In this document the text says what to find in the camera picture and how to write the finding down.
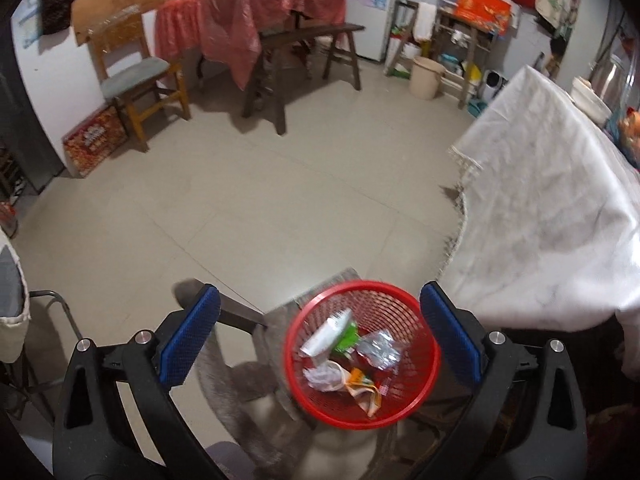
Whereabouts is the blue glass fruit bowl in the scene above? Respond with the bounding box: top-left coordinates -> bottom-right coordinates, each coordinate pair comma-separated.
604,105 -> 640,163

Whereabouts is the wooden bench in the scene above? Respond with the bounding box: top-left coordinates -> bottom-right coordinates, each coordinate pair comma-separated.
241,23 -> 367,136

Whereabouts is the wooden chair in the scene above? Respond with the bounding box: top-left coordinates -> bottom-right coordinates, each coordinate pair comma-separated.
89,12 -> 192,153

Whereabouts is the wooden shelf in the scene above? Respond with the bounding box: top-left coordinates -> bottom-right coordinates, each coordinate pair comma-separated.
432,7 -> 503,110

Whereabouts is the white tote bag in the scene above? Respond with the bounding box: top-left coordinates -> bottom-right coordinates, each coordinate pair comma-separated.
534,0 -> 581,38

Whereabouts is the white tissue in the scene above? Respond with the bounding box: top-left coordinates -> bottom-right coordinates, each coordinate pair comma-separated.
304,360 -> 348,393

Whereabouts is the metal frame chair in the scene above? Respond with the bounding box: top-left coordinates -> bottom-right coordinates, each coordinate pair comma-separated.
0,289 -> 85,421

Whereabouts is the wooden step ladder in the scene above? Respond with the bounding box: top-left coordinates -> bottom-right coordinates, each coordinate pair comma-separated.
384,0 -> 422,79

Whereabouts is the small white appliance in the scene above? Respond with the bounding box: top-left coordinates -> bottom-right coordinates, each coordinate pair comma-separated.
477,70 -> 508,102

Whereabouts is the red plastic table cover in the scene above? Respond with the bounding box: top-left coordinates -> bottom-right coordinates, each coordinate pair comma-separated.
154,0 -> 347,92

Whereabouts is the white tablecloth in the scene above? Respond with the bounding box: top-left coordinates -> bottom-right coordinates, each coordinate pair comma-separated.
439,65 -> 640,332

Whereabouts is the grey white cloth bag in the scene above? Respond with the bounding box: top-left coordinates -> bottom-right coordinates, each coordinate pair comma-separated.
0,230 -> 32,365

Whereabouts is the clear plastic bag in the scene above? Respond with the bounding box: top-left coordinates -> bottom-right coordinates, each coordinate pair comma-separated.
357,329 -> 402,372

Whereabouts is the white bowl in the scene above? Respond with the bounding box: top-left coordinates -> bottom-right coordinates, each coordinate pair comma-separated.
570,76 -> 612,127

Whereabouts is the white refrigerator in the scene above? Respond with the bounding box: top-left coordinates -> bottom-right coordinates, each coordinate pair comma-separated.
344,0 -> 403,62

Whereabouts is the orange gift box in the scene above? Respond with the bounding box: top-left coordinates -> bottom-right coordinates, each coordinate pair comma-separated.
454,0 -> 512,36

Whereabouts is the red printed carton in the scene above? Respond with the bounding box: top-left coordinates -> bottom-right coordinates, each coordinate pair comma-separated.
62,106 -> 129,178

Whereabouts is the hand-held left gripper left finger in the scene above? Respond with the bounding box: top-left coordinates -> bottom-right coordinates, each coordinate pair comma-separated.
52,282 -> 222,480

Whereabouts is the steel thermos bottle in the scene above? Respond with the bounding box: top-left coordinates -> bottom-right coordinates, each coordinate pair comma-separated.
589,55 -> 632,107

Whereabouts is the orange white wrapper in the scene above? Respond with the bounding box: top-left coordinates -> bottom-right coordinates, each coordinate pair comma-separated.
344,367 -> 383,418

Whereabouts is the grey fuzzy blanket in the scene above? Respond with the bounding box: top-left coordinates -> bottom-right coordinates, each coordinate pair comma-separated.
172,269 -> 401,480

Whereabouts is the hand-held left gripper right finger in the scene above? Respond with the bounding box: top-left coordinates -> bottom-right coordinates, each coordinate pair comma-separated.
407,281 -> 588,480

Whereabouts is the green wrapper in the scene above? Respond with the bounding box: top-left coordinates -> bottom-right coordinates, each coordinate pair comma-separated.
332,324 -> 361,358

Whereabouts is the red plastic basket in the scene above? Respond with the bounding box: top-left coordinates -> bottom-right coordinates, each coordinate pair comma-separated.
283,280 -> 442,430

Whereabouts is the beige plastic bucket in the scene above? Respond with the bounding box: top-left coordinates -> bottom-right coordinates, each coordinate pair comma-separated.
409,56 -> 447,101

